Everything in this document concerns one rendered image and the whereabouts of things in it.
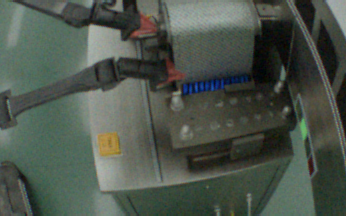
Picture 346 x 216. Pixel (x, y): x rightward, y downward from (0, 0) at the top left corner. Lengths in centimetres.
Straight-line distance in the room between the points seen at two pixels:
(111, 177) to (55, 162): 113
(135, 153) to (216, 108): 28
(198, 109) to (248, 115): 15
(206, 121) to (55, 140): 140
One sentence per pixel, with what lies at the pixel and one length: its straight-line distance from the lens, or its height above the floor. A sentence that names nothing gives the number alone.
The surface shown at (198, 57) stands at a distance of 131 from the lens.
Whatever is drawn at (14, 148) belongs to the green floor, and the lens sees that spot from 269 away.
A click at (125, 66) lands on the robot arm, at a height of 118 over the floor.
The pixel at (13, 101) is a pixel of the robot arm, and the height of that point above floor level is 131.
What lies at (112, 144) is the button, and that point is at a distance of 145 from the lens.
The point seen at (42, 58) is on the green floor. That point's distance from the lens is 298.
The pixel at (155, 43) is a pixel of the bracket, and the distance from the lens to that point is 136.
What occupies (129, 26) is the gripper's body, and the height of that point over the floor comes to 130.
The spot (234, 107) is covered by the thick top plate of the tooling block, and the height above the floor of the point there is 103.
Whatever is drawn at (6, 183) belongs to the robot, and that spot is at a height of 24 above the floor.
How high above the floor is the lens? 221
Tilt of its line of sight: 60 degrees down
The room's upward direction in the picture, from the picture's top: 6 degrees counter-clockwise
